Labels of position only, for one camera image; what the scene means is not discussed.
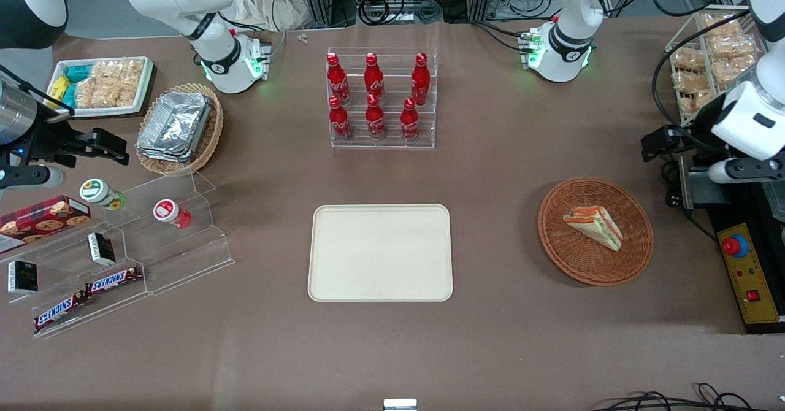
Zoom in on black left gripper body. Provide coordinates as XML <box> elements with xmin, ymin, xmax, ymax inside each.
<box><xmin>693</xmin><ymin>93</ymin><xmax>737</xmax><ymax>154</ymax></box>

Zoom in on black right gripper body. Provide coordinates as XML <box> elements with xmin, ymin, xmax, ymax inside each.
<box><xmin>12</xmin><ymin>112</ymin><xmax>79</xmax><ymax>167</ymax></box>

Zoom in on triangular sandwich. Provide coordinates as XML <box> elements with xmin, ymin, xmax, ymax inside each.
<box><xmin>563</xmin><ymin>206</ymin><xmax>624</xmax><ymax>252</ymax></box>

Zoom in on white snack tray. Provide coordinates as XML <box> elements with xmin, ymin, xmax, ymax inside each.
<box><xmin>45</xmin><ymin>56</ymin><xmax>155</xmax><ymax>119</ymax></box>

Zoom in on light oval wicker basket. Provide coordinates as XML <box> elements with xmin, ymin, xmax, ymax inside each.
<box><xmin>135</xmin><ymin>83</ymin><xmax>224</xmax><ymax>177</ymax></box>

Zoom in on brown round wicker basket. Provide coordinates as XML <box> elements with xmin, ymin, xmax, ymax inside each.
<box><xmin>538</xmin><ymin>178</ymin><xmax>654</xmax><ymax>287</ymax></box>

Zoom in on beige rectangular tray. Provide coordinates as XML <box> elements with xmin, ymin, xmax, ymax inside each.
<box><xmin>308</xmin><ymin>204</ymin><xmax>454</xmax><ymax>302</ymax></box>

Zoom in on bagged fried snack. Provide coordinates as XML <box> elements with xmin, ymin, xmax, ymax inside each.
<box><xmin>701</xmin><ymin>13</ymin><xmax>746</xmax><ymax>37</ymax></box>
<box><xmin>673</xmin><ymin>69</ymin><xmax>712</xmax><ymax>93</ymax></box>
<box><xmin>681</xmin><ymin>89</ymin><xmax>715</xmax><ymax>120</ymax></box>
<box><xmin>714</xmin><ymin>55</ymin><xmax>762</xmax><ymax>86</ymax></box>
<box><xmin>672</xmin><ymin>48</ymin><xmax>706</xmax><ymax>72</ymax></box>
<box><xmin>706</xmin><ymin>34</ymin><xmax>758</xmax><ymax>60</ymax></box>

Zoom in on green lidded drink cup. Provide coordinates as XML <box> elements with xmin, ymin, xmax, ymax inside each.
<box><xmin>80</xmin><ymin>179</ymin><xmax>127</xmax><ymax>210</ymax></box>

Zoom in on clear rice cracker bag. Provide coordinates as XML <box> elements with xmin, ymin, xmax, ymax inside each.
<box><xmin>91</xmin><ymin>60</ymin><xmax>124</xmax><ymax>84</ymax></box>
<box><xmin>75</xmin><ymin>79</ymin><xmax>121</xmax><ymax>109</ymax></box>
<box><xmin>120</xmin><ymin>60</ymin><xmax>145</xmax><ymax>108</ymax></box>

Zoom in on stacked aluminium foil containers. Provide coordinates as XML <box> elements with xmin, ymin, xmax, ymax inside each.
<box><xmin>136</xmin><ymin>91</ymin><xmax>212</xmax><ymax>163</ymax></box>

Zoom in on red cookie box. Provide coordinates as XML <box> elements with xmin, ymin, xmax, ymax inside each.
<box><xmin>0</xmin><ymin>195</ymin><xmax>91</xmax><ymax>253</ymax></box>

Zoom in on small black chocolate box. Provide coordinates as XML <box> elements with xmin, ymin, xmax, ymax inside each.
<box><xmin>7</xmin><ymin>261</ymin><xmax>39</xmax><ymax>294</ymax></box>
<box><xmin>88</xmin><ymin>232</ymin><xmax>116</xmax><ymax>266</ymax></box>

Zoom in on red lidded drink cup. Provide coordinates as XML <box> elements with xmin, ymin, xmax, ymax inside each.
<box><xmin>153</xmin><ymin>199</ymin><xmax>192</xmax><ymax>229</ymax></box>

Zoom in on black appliance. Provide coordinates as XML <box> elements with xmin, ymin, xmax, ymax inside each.
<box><xmin>690</xmin><ymin>153</ymin><xmax>785</xmax><ymax>335</ymax></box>

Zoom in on Snickers chocolate bar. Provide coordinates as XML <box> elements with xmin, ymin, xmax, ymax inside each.
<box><xmin>84</xmin><ymin>266</ymin><xmax>143</xmax><ymax>295</ymax></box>
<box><xmin>34</xmin><ymin>293</ymin><xmax>86</xmax><ymax>332</ymax></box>

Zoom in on clear acrylic stepped display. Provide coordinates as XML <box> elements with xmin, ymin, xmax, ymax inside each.
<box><xmin>0</xmin><ymin>169</ymin><xmax>236</xmax><ymax>339</ymax></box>

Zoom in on yellow control panel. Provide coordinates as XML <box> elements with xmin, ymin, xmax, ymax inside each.
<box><xmin>718</xmin><ymin>223</ymin><xmax>784</xmax><ymax>326</ymax></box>

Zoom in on beige crumpled cloth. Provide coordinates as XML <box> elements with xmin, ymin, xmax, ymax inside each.
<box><xmin>232</xmin><ymin>0</ymin><xmax>307</xmax><ymax>31</ymax></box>

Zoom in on red cola bottle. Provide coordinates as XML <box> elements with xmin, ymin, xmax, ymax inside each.
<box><xmin>327</xmin><ymin>53</ymin><xmax>351</xmax><ymax>105</ymax></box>
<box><xmin>411</xmin><ymin>53</ymin><xmax>431</xmax><ymax>106</ymax></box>
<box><xmin>366</xmin><ymin>94</ymin><xmax>387</xmax><ymax>140</ymax></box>
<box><xmin>364</xmin><ymin>53</ymin><xmax>385</xmax><ymax>102</ymax></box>
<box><xmin>329</xmin><ymin>96</ymin><xmax>353</xmax><ymax>142</ymax></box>
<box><xmin>400</xmin><ymin>98</ymin><xmax>421</xmax><ymax>143</ymax></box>

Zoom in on clear acrylic bottle rack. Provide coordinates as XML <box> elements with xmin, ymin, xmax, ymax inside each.
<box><xmin>327</xmin><ymin>47</ymin><xmax>438</xmax><ymax>150</ymax></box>

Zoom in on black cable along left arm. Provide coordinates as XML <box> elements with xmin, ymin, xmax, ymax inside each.
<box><xmin>650</xmin><ymin>6</ymin><xmax>756</xmax><ymax>133</ymax></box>

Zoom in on black appliance cable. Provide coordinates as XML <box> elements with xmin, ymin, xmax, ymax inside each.
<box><xmin>661</xmin><ymin>159</ymin><xmax>718</xmax><ymax>243</ymax></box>

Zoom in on grey metal bracket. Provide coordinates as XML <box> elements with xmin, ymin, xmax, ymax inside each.
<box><xmin>678</xmin><ymin>156</ymin><xmax>730</xmax><ymax>209</ymax></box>

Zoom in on white wire rack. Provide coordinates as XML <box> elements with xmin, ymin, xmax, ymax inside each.
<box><xmin>665</xmin><ymin>5</ymin><xmax>772</xmax><ymax>133</ymax></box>

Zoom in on black left arm base cables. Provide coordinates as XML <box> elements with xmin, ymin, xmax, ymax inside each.
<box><xmin>472</xmin><ymin>21</ymin><xmax>531</xmax><ymax>53</ymax></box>

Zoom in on black coiled floor cable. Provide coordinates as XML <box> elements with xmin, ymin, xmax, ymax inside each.
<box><xmin>592</xmin><ymin>382</ymin><xmax>758</xmax><ymax>411</ymax></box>

